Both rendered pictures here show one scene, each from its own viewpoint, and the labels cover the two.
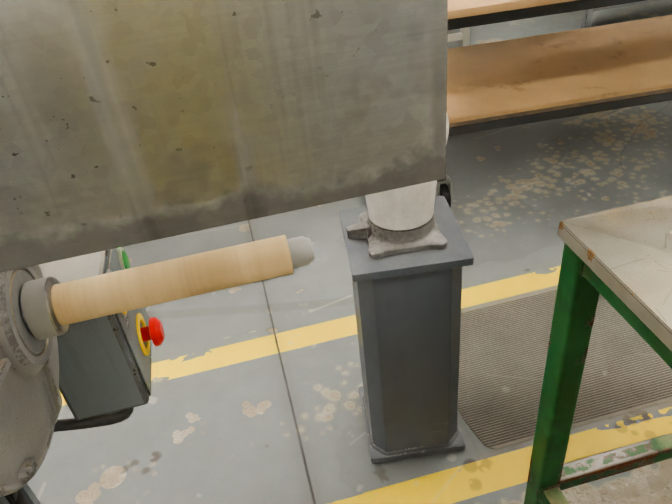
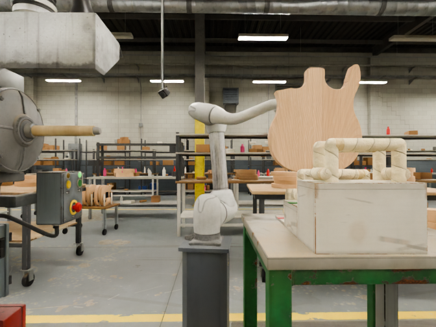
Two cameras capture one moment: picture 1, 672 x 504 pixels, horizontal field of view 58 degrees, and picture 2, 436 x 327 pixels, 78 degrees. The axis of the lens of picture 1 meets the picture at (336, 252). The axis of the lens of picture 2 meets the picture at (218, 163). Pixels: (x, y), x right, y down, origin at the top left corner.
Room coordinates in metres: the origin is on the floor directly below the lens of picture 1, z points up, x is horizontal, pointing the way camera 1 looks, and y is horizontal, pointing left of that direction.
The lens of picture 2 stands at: (-0.36, -0.46, 1.14)
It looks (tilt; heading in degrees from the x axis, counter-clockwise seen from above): 1 degrees up; 9
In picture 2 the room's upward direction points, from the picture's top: straight up
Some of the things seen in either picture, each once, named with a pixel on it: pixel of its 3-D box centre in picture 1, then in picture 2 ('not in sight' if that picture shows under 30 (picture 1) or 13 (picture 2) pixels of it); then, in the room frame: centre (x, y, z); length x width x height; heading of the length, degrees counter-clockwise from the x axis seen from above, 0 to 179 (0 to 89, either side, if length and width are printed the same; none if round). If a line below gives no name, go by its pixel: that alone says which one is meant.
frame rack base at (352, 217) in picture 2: not in sight; (355, 213); (0.40, -0.72, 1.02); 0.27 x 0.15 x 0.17; 100
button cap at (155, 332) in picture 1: (148, 333); (75, 207); (0.63, 0.27, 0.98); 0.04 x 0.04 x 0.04; 10
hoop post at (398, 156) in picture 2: not in sight; (398, 163); (0.37, -0.81, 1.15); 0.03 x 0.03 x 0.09
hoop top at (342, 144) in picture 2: not in sight; (364, 144); (0.36, -0.72, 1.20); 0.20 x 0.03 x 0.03; 98
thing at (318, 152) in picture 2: not in sight; (319, 163); (0.43, -0.63, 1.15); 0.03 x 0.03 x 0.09
